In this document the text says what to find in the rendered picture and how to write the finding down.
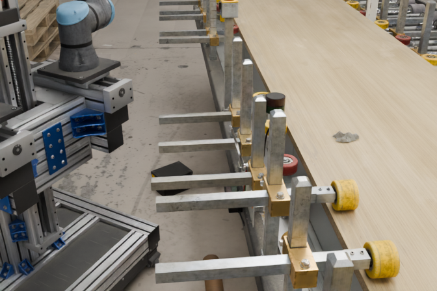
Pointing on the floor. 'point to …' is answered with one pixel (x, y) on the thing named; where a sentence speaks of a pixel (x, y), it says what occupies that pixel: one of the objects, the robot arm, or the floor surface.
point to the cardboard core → (213, 279)
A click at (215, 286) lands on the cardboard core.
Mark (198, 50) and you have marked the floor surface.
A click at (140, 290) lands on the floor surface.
